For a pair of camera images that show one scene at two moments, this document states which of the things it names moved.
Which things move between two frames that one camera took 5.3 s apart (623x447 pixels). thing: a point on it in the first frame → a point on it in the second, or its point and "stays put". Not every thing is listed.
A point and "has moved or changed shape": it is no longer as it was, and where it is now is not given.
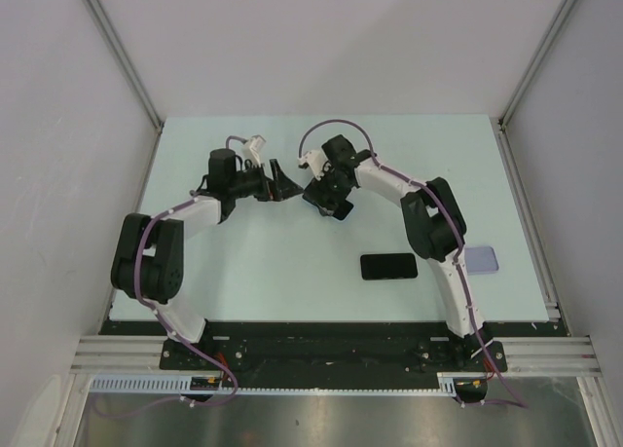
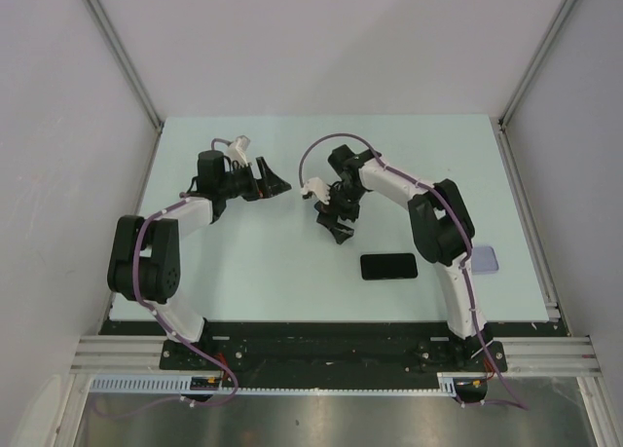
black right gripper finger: [342, 209] → [341, 234]
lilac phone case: [480, 260] stays put
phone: [325, 200] has moved or changed shape
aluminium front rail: [527, 355] stays put
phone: [388, 266] stays put
